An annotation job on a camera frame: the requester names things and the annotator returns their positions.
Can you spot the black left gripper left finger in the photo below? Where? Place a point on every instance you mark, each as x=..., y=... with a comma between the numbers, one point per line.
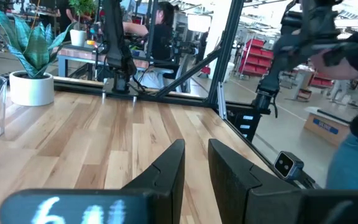
x=163, y=186

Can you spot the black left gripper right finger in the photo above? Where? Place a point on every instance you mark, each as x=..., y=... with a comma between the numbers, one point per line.
x=238, y=193

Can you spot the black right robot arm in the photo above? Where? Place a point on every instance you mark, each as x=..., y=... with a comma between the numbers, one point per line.
x=117, y=37

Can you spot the cardboard box with blue label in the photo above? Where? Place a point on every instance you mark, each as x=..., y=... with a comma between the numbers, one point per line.
x=325, y=126

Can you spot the person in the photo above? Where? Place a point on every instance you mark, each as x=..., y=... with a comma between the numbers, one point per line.
x=356, y=161
x=163, y=37

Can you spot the red storage bin rack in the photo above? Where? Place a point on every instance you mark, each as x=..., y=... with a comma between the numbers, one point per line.
x=256, y=57

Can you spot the snake plant in white pot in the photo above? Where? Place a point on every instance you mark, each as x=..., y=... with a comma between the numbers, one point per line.
x=31, y=87

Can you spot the leafy plant in white pot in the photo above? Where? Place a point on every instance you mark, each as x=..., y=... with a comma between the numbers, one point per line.
x=79, y=35

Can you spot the small grey table-level camera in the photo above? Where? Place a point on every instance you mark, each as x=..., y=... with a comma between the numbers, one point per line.
x=287, y=165

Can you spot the black aluminium table frame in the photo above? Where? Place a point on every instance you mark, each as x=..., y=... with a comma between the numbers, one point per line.
x=225, y=46

